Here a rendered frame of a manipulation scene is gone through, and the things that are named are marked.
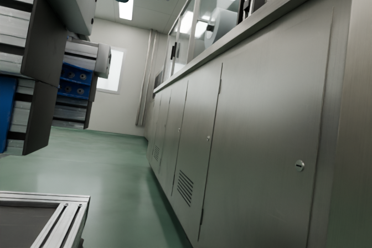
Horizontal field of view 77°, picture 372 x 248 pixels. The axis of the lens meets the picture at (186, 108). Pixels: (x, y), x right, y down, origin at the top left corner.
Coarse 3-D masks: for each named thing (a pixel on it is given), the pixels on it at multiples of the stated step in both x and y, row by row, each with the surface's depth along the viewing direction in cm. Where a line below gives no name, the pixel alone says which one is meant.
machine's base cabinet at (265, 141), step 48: (336, 0) 42; (240, 48) 77; (288, 48) 53; (336, 48) 41; (192, 96) 123; (240, 96) 71; (288, 96) 50; (336, 96) 39; (192, 144) 110; (240, 144) 67; (288, 144) 48; (336, 144) 38; (192, 192) 100; (240, 192) 63; (288, 192) 46; (336, 192) 37; (192, 240) 92; (240, 240) 59; (288, 240) 44; (336, 240) 37
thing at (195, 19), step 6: (198, 0) 168; (186, 6) 205; (198, 6) 168; (180, 12) 221; (174, 24) 248; (192, 24) 166; (192, 30) 166; (168, 36) 280; (192, 36) 166; (192, 42) 166; (174, 48) 217; (192, 48) 166; (174, 54) 217; (186, 60) 167; (162, 78) 277
